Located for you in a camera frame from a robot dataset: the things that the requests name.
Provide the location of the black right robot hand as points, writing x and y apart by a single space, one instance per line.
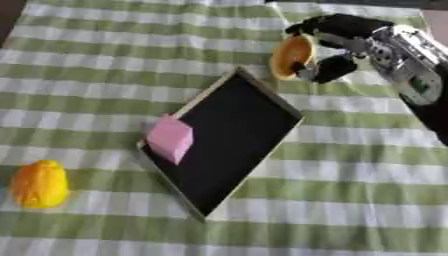
344 26

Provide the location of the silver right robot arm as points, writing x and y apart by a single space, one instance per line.
408 66

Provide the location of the cardboard box with black inside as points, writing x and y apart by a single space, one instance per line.
233 133

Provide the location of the pink block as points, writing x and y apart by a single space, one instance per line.
170 138

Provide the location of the yellow toy bell pepper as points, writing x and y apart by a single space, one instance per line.
39 185

